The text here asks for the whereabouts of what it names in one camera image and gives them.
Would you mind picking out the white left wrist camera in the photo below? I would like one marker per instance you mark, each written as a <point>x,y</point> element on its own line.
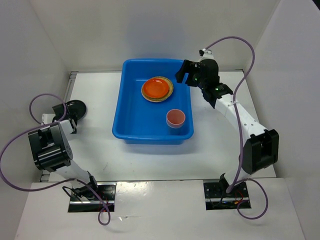
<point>48,118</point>

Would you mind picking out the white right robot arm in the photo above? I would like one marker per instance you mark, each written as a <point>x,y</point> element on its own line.
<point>259,147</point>

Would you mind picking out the orange plastic bowl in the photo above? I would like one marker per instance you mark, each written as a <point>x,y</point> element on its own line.
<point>155,88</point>

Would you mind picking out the blue plastic bin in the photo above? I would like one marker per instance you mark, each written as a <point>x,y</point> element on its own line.
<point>138,121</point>

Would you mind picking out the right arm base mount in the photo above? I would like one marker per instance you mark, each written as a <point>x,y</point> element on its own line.
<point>216,198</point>

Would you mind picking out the light woven bamboo tray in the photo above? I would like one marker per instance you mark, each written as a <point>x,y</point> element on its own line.
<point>171,87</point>

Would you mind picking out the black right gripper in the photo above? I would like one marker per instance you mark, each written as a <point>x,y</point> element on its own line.
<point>187,66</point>

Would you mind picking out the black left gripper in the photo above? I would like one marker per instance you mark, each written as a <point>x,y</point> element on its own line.
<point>75,131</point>

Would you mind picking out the pink plastic cup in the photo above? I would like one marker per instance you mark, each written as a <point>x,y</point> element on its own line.
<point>175,118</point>

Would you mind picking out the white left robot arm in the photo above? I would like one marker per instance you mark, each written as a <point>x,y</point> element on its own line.
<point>82,174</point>

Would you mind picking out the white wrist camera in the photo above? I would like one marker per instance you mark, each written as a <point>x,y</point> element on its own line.
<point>205,54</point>
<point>48,118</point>

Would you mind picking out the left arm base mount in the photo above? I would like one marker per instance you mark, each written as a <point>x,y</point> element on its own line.
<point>105,190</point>

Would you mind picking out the orange woven bamboo tray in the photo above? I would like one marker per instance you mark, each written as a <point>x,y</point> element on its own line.
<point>156,100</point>

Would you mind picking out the black round plate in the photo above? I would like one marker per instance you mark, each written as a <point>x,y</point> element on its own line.
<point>77,109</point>

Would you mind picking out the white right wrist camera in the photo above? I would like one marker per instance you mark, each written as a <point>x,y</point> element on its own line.
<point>205,54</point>

